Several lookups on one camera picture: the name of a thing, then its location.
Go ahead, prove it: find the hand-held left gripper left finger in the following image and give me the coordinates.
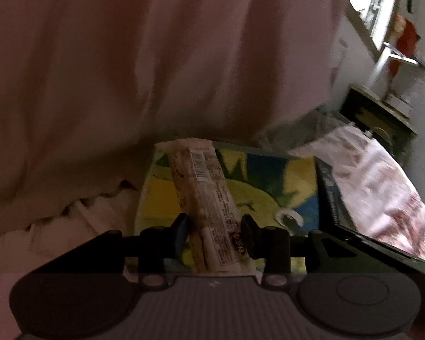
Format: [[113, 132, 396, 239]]
[[32, 214, 189, 286]]

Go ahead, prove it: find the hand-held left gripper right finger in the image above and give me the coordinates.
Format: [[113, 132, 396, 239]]
[[240, 215, 399, 288]]

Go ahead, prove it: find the beige long snack packet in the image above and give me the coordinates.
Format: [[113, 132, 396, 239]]
[[167, 138, 261, 277]]

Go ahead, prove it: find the colourful printed storage box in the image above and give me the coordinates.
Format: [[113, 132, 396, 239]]
[[135, 140, 425, 277]]

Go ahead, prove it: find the grey crumpled cloth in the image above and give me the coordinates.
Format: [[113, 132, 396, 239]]
[[253, 108, 349, 158]]

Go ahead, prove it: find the floral pink bedsheet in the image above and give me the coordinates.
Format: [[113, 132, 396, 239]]
[[0, 124, 425, 340]]

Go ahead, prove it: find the dark wooden nightstand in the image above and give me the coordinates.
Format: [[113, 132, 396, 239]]
[[340, 84, 419, 162]]

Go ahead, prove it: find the white desk lamp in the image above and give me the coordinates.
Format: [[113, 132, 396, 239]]
[[365, 41, 425, 97]]

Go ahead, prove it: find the red plush toy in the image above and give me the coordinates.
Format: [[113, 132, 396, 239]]
[[387, 13, 421, 79]]

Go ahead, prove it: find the window with bars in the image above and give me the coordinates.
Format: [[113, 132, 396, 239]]
[[346, 0, 406, 62]]

